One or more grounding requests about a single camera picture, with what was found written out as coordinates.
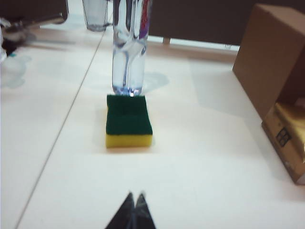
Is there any gold tissue pack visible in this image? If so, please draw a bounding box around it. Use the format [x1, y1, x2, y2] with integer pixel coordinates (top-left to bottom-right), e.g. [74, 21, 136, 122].
[261, 100, 305, 186]

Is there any brown desk partition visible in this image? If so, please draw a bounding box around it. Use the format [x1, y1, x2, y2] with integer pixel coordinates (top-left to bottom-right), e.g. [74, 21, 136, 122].
[147, 0, 257, 46]

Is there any clear drinking glass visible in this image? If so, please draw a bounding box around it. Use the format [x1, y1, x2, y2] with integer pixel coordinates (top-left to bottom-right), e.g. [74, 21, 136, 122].
[82, 0, 112, 32]

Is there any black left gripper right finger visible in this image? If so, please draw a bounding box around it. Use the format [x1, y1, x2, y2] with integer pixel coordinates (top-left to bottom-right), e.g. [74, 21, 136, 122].
[133, 190, 157, 229]

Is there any yellow green scouring sponge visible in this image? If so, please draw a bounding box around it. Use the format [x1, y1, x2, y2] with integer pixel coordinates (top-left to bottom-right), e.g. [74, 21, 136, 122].
[105, 94, 153, 149]

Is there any large brown cardboard box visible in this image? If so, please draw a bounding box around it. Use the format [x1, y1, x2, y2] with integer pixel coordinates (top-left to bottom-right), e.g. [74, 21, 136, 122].
[232, 3, 305, 121]

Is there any clear plastic water bottle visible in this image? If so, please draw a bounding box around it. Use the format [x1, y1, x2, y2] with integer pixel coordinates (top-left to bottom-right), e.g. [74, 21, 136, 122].
[111, 0, 153, 97]

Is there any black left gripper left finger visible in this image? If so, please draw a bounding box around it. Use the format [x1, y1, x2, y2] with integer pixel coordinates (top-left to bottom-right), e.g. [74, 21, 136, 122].
[104, 190, 136, 229]

